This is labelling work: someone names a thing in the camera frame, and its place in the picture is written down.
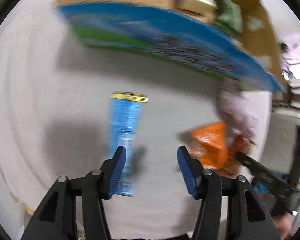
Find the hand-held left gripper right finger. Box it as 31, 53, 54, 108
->
177, 145, 282, 240

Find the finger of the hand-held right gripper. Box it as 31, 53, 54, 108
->
236, 152, 292, 192

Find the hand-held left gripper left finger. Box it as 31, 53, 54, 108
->
21, 145, 127, 240

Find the orange snack bag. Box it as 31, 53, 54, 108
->
190, 121, 252, 178

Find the blue tube packet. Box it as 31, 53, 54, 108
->
108, 92, 149, 197

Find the pale pink soft packet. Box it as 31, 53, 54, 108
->
217, 77, 260, 144

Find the person's right hand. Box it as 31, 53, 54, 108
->
274, 212, 300, 239

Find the grey chair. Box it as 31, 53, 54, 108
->
261, 111, 300, 189

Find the white background shelf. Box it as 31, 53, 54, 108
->
280, 41, 300, 112

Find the blue and green flat box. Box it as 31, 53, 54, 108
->
56, 2, 286, 93

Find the large open cardboard box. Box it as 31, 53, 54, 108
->
206, 0, 287, 85

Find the green packet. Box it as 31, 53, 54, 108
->
214, 0, 243, 39

